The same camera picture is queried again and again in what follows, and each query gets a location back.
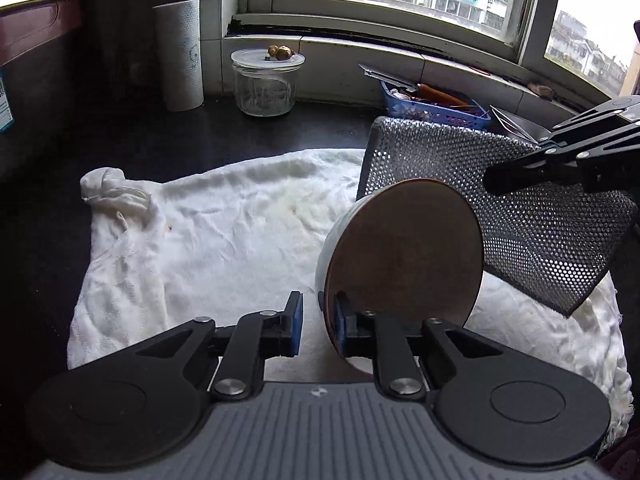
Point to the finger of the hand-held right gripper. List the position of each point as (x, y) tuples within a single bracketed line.
[(580, 125), (550, 172)]

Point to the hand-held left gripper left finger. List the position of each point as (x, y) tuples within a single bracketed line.
[(296, 320)]

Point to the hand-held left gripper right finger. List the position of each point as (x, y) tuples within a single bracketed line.
[(341, 327)]

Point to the grey mesh dishcloth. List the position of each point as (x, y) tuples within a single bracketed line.
[(540, 240)]

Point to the white bowl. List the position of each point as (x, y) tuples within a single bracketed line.
[(400, 260)]

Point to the brown ginger piece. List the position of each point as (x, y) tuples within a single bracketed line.
[(544, 91)]

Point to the rectangular steel pan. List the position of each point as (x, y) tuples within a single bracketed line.
[(525, 127)]

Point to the white cotton cloth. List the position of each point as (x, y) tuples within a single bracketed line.
[(225, 240)]

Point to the blue plastic basket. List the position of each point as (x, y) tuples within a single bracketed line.
[(435, 115)]

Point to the white garlic bulb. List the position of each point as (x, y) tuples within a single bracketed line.
[(400, 93)]

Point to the glass jar with lid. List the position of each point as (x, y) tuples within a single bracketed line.
[(265, 85)]

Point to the dried brown garlic bulb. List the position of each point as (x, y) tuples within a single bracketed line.
[(280, 52)]

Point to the white paper towel roll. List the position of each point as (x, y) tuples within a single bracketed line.
[(179, 55)]

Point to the blue energy label sticker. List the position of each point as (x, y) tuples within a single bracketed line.
[(5, 105)]

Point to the dark red kitchen appliance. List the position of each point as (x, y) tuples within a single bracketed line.
[(30, 35)]

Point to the window frame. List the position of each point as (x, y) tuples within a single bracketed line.
[(400, 30)]

